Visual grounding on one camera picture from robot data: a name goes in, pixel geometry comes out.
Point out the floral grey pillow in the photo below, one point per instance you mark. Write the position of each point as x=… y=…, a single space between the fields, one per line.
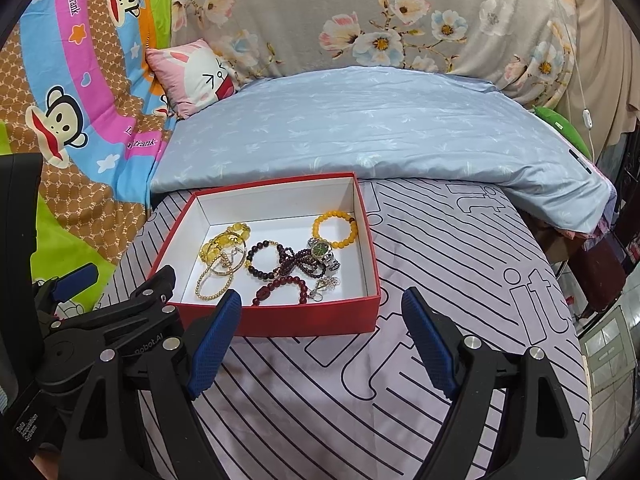
x=350 y=0

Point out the cartoon monkey printed blanket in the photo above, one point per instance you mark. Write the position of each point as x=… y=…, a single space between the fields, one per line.
x=100 y=60

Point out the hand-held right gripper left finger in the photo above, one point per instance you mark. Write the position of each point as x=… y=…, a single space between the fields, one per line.
x=215 y=345

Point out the green plush item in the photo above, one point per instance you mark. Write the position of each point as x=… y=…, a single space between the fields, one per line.
x=562 y=125

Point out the red cardboard box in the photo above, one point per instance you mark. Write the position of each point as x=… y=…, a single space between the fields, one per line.
x=300 y=317

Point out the gold bangle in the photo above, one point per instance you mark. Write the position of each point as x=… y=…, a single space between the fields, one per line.
x=220 y=272

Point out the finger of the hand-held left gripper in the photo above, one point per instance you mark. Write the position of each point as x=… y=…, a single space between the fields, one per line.
x=145 y=300
x=75 y=280

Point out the light blue quilt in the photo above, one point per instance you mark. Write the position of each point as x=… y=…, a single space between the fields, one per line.
x=375 y=125

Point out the pink rabbit pillow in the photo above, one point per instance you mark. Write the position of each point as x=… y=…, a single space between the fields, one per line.
x=185 y=75

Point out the beige hanging cloth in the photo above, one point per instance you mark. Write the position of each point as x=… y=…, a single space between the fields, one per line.
x=610 y=60

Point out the striped grey bed sheet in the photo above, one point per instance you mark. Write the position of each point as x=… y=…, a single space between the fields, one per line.
x=450 y=260

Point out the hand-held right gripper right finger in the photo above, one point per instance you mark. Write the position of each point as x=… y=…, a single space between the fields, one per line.
x=430 y=345

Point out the silver brooch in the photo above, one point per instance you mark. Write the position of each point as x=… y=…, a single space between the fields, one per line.
x=326 y=284

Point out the silver wrist watch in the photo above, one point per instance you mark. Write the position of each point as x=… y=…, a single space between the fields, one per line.
x=320 y=249

